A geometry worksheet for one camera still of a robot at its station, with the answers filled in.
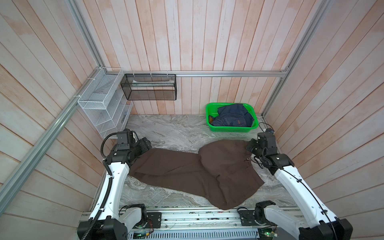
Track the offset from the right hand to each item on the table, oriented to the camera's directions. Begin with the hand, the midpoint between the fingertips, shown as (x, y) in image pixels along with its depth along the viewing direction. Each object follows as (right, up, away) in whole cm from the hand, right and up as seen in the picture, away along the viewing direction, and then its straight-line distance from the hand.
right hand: (246, 141), depth 80 cm
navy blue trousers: (+3, +17, +32) cm, 37 cm away
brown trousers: (-13, -17, +1) cm, 21 cm away
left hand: (-55, -3, -2) cm, 56 cm away
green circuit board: (+6, -44, -10) cm, 45 cm away
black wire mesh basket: (-60, +38, +25) cm, 75 cm away
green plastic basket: (-13, +23, +37) cm, 46 cm away
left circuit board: (-56, -44, -10) cm, 72 cm away
